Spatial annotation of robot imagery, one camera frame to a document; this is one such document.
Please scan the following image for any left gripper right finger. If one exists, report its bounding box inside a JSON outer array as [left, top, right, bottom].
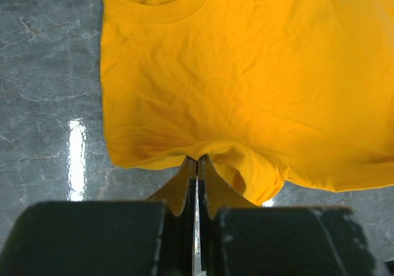
[[197, 155, 256, 275]]

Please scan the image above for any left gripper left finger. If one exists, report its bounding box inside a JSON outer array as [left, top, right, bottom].
[[147, 157, 195, 275]]

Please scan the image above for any orange t shirt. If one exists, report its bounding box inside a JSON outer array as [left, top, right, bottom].
[[100, 0, 393, 205]]

